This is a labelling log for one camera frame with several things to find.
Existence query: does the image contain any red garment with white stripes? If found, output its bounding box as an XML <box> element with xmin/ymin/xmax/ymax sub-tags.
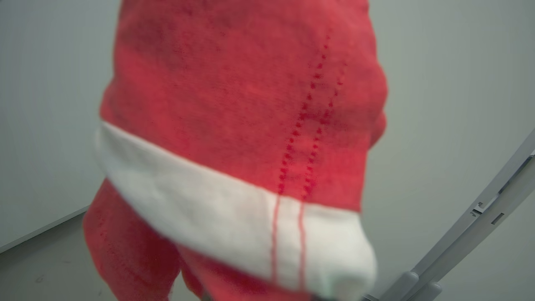
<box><xmin>82</xmin><ymin>0</ymin><xmax>389</xmax><ymax>301</ymax></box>

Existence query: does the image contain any grey rounded partition foot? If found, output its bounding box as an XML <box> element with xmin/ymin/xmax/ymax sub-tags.
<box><xmin>377</xmin><ymin>271</ymin><xmax>420</xmax><ymax>301</ymax></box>
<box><xmin>412</xmin><ymin>282</ymin><xmax>443</xmax><ymax>301</ymax></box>

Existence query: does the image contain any grey metal frame bar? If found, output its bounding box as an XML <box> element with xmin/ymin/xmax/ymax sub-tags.
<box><xmin>410</xmin><ymin>129</ymin><xmax>535</xmax><ymax>301</ymax></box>

